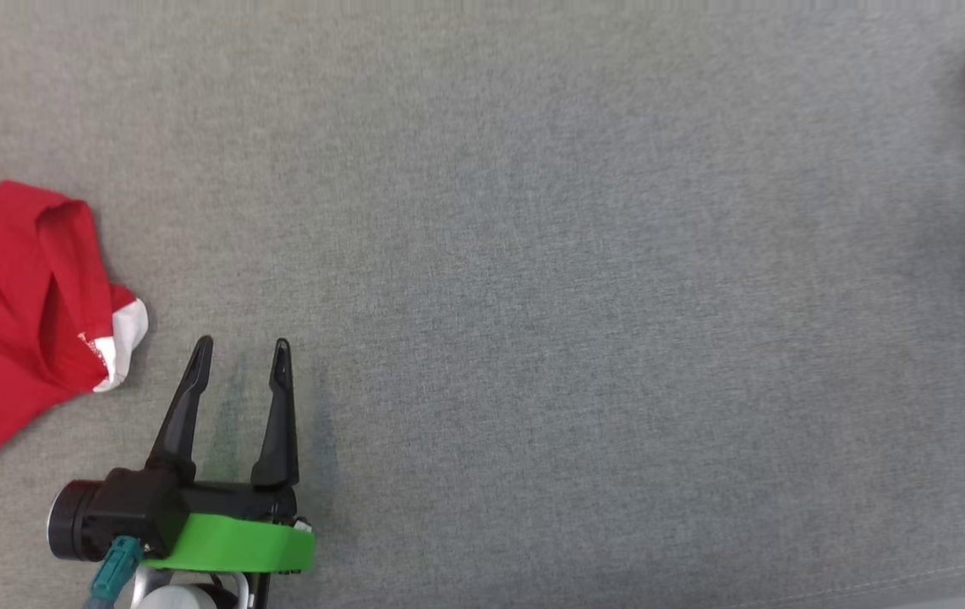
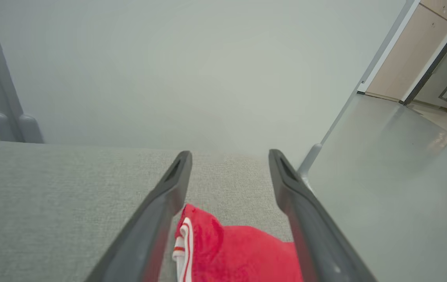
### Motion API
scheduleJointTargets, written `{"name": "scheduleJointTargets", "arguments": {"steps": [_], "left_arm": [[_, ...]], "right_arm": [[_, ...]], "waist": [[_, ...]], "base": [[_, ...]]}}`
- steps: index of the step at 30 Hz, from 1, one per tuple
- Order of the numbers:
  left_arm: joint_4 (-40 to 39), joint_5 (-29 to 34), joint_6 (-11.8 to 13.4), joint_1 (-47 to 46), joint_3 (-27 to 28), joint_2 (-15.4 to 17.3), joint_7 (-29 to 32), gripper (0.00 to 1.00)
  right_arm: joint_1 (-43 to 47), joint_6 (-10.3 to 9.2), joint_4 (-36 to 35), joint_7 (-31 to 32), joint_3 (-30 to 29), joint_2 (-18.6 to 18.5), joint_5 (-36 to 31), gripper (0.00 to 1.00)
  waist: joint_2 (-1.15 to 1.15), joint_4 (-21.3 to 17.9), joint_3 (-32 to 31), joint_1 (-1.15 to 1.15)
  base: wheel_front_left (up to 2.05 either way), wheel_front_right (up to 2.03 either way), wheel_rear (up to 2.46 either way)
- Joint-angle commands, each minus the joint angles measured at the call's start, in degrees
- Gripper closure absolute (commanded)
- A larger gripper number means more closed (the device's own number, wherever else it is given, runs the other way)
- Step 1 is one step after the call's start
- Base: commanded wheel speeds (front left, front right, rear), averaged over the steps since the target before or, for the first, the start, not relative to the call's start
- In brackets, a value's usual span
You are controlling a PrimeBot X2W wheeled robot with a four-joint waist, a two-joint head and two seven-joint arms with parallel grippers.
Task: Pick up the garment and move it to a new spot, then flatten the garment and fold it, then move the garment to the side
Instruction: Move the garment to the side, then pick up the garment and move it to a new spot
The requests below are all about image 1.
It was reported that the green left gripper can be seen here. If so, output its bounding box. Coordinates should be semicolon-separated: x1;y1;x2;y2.
140;335;317;577

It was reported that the grey fabric sofa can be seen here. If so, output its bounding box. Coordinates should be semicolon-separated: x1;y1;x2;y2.
0;0;965;609

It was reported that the red shorts white trim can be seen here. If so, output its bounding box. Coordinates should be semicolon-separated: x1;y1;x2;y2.
0;140;151;472

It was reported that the teal left camera cable connector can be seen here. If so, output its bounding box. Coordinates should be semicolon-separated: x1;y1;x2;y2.
85;535;145;609

